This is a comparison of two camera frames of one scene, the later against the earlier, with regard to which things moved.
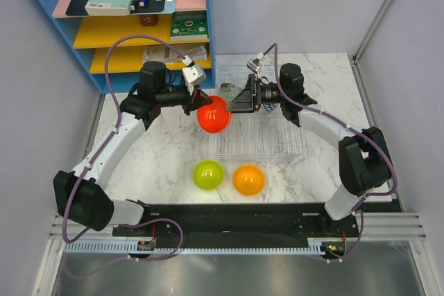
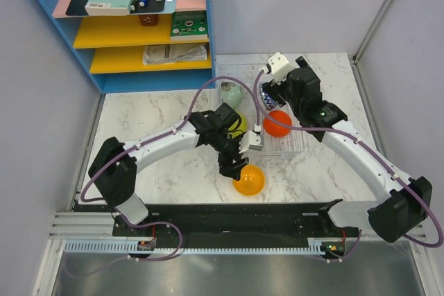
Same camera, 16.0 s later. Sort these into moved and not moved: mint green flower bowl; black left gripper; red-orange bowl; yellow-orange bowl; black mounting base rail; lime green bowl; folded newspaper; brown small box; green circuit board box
Moved: lime green bowl; red-orange bowl; black left gripper
Not moved: brown small box; green circuit board box; black mounting base rail; folded newspaper; yellow-orange bowl; mint green flower bowl
